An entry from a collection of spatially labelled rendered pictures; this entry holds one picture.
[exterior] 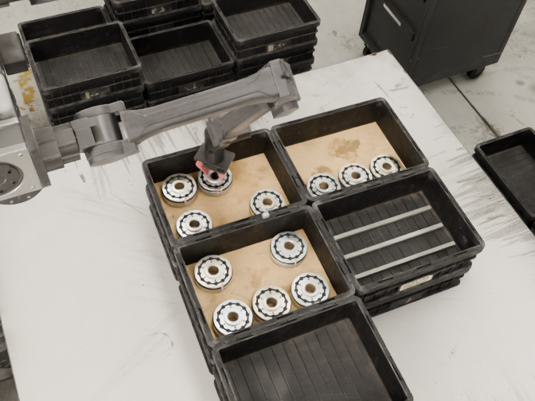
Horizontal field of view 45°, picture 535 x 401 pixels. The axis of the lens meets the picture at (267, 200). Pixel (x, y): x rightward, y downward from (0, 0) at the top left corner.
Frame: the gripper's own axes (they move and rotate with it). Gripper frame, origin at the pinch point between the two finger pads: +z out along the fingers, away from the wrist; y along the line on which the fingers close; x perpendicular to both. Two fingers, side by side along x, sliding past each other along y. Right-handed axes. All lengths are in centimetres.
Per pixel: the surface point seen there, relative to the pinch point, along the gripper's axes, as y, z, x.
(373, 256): -52, 4, 4
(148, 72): 66, 50, -73
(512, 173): -96, 61, -96
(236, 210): -10.1, 4.0, 6.4
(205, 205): -0.9, 4.1, 8.7
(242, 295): -22.7, 3.7, 31.0
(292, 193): -23.7, -1.3, -2.5
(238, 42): 30, 29, -86
